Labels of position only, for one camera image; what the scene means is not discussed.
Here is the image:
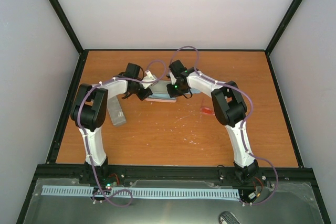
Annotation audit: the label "pink glasses case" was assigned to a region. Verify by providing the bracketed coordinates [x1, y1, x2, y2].
[145, 80, 176, 103]

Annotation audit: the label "blue cleaning cloth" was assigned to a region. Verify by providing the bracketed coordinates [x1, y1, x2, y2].
[149, 93, 170, 100]
[190, 88, 200, 94]

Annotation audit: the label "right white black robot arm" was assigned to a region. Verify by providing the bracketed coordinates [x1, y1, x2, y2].
[167, 60, 259, 183]

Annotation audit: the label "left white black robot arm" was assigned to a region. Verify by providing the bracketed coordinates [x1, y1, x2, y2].
[70, 63, 158, 184]

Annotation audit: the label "red sunglasses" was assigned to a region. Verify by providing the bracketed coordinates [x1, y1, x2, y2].
[200, 99, 215, 115]

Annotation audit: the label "grey glasses case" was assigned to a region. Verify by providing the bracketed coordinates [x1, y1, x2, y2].
[107, 97, 127, 127]

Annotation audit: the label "black oval remote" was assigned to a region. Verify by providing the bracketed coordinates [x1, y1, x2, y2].
[218, 211, 240, 224]

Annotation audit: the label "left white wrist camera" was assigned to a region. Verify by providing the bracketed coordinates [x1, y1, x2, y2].
[141, 70, 159, 89]

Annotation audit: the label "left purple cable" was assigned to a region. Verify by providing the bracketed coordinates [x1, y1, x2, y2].
[76, 60, 166, 208]

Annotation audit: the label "blue slotted cable duct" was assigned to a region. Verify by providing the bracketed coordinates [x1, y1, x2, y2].
[41, 185, 239, 201]

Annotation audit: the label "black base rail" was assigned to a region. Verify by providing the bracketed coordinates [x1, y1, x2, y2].
[34, 163, 316, 185]

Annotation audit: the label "left black frame post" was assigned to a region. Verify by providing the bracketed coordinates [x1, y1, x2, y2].
[33, 0, 85, 54]

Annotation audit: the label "black frame post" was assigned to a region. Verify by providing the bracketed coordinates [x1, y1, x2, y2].
[33, 0, 85, 54]
[264, 0, 320, 54]

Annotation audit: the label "right black frame post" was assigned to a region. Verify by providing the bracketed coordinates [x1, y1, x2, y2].
[264, 0, 320, 54]

